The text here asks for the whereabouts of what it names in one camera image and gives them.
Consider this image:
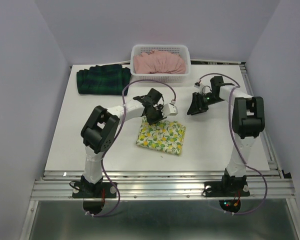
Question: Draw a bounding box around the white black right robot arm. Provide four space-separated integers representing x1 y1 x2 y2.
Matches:
187 73 265 198

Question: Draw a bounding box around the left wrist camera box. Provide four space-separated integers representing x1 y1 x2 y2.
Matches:
162 103 178 118

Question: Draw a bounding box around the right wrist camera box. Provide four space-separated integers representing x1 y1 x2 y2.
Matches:
194 81 211 95

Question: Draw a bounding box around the aluminium frame rail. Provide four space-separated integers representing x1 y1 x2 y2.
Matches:
190 58 247 74

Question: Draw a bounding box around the pink skirt in basket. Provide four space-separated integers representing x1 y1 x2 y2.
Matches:
133 50 187 74

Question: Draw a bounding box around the white plastic basket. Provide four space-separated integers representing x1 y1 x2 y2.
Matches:
130 44 191 83

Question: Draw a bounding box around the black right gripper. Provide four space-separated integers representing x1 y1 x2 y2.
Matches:
185 91 223 115

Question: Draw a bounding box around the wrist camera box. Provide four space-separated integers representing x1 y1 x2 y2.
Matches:
162 103 178 118
194 81 211 95

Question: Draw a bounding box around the lemon print skirt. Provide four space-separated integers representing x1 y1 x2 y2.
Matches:
135 116 186 156

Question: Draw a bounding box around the front aluminium rail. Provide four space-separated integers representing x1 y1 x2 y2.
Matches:
30 170 296 201

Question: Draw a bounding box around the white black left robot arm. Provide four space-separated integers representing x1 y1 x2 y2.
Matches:
70 88 164 199

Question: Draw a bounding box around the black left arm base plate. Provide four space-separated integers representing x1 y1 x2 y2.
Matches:
69 181 117 217

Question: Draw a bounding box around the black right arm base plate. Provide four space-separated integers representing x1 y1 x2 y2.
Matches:
201 181 252 215

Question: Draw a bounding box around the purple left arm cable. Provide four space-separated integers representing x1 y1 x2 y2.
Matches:
83 80 178 218

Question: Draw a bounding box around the green plaid folded skirt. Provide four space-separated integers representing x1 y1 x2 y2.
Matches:
76 64 131 96

